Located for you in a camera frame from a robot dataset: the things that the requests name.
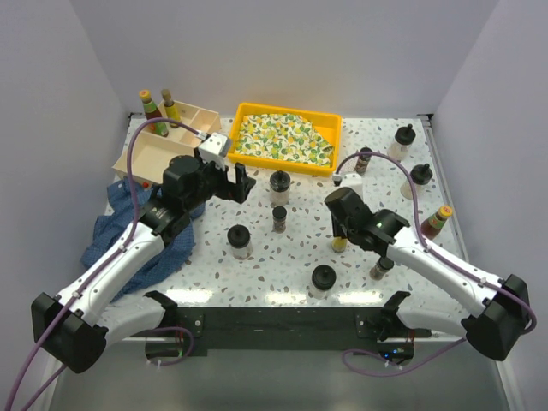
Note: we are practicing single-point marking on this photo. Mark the lemon-print cloth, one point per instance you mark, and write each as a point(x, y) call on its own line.
point(286, 137)

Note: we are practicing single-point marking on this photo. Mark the yellow plastic bin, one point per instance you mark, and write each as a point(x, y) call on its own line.
point(329, 125)

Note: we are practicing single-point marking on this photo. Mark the red sauce bottle, yellow cap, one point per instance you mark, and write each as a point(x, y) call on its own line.
point(433, 225)

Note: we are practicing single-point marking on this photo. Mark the spice jar back-right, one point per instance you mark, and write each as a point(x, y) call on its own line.
point(363, 160)

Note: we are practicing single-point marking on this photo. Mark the clear shaker jar front-centre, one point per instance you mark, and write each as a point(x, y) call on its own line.
point(323, 279)

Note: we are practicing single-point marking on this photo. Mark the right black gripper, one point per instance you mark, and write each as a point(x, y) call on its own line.
point(336, 229)

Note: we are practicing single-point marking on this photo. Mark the blue checkered cloth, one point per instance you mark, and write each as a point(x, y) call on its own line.
point(108, 228)

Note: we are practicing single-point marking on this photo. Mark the yellow-label bottle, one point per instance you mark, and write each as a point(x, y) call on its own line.
point(339, 244)
point(170, 106)

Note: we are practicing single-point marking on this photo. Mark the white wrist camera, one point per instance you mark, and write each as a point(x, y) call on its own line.
point(215, 149)
point(349, 180)

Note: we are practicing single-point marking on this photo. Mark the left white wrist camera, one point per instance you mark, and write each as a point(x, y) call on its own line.
point(215, 149)

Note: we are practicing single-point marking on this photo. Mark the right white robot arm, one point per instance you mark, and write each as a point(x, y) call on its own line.
point(497, 310)

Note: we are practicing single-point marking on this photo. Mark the clear shaker jar right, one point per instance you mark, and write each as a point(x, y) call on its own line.
point(420, 175)

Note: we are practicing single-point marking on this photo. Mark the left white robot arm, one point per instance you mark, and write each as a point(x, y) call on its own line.
point(66, 325)

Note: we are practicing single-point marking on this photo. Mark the clear shaker jar centre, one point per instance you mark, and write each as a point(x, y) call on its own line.
point(280, 182)

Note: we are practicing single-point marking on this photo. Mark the clear shaker jar front-left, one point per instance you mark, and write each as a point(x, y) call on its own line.
point(239, 238)

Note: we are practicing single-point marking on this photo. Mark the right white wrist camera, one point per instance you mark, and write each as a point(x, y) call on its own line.
point(349, 180)

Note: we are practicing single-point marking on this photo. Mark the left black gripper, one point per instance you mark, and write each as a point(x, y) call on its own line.
point(238, 191)

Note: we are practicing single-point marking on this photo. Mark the dark spice jar, black lid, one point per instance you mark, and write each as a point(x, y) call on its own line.
point(279, 214)

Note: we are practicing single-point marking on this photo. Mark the clear shaker jar back-right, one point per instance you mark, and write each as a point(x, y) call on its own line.
point(403, 139)

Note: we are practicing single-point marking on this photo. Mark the green-label sauce bottle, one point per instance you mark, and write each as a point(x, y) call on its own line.
point(151, 111)

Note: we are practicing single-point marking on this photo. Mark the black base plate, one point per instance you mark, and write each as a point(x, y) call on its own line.
point(284, 328)

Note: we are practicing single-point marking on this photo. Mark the spice jar front-right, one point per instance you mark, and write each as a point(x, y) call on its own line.
point(382, 266)

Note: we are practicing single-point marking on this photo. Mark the cream divided organizer tray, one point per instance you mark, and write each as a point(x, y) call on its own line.
point(152, 153)

